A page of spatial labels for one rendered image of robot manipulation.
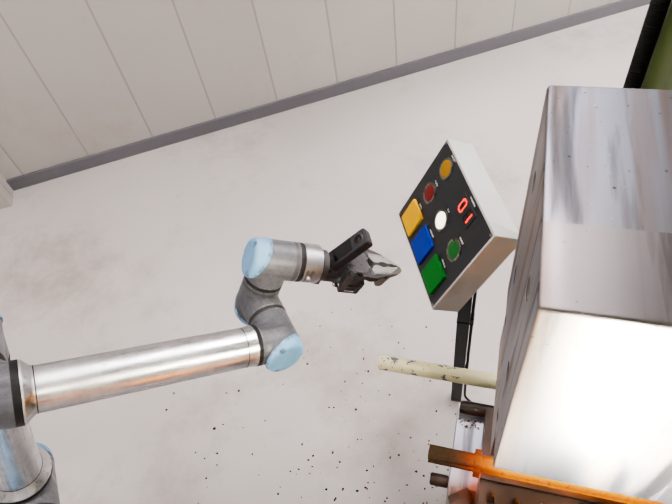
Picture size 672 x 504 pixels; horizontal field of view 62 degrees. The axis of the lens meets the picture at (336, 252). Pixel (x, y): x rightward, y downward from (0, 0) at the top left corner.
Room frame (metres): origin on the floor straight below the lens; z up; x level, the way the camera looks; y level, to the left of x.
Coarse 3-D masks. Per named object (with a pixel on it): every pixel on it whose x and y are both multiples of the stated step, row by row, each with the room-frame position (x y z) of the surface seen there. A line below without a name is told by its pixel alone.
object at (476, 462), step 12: (432, 444) 0.39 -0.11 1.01; (432, 456) 0.37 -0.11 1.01; (444, 456) 0.36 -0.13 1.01; (456, 456) 0.36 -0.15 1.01; (468, 456) 0.35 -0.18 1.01; (480, 456) 0.35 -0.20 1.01; (468, 468) 0.34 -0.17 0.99; (480, 468) 0.33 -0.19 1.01; (492, 468) 0.32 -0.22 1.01; (528, 480) 0.29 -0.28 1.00; (540, 480) 0.28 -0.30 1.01; (552, 480) 0.28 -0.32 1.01; (576, 492) 0.25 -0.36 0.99; (588, 492) 0.25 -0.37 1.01; (600, 492) 0.24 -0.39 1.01; (612, 492) 0.24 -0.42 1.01
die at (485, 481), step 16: (480, 480) 0.31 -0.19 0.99; (496, 480) 0.30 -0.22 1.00; (512, 480) 0.30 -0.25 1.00; (480, 496) 0.28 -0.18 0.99; (496, 496) 0.28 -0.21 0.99; (512, 496) 0.27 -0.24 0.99; (528, 496) 0.26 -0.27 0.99; (544, 496) 0.26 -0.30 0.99; (560, 496) 0.25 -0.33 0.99; (576, 496) 0.25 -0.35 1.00; (592, 496) 0.24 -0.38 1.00
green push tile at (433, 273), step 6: (432, 258) 0.84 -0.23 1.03; (438, 258) 0.83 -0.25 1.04; (432, 264) 0.83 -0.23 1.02; (438, 264) 0.81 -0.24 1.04; (426, 270) 0.83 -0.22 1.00; (432, 270) 0.81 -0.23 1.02; (438, 270) 0.80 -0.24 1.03; (426, 276) 0.82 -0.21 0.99; (432, 276) 0.80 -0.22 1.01; (438, 276) 0.78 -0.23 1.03; (444, 276) 0.77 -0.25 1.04; (426, 282) 0.80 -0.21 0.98; (432, 282) 0.79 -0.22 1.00; (438, 282) 0.77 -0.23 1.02; (432, 288) 0.77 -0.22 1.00; (432, 294) 0.77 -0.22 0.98
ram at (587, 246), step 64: (576, 128) 0.42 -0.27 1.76; (640, 128) 0.40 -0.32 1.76; (576, 192) 0.33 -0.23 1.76; (640, 192) 0.32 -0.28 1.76; (576, 256) 0.26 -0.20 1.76; (640, 256) 0.25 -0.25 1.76; (512, 320) 0.35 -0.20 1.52; (576, 320) 0.21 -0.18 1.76; (640, 320) 0.20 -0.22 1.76; (512, 384) 0.24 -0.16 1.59; (576, 384) 0.20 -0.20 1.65; (640, 384) 0.18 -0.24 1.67; (512, 448) 0.22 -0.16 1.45; (576, 448) 0.19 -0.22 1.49; (640, 448) 0.17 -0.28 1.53
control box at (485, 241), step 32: (480, 160) 1.01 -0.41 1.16; (416, 192) 1.06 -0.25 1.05; (448, 192) 0.95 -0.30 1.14; (480, 192) 0.88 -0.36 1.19; (448, 224) 0.88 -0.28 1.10; (480, 224) 0.79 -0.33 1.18; (512, 224) 0.79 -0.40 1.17; (448, 256) 0.80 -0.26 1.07; (480, 256) 0.74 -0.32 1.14; (448, 288) 0.74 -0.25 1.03
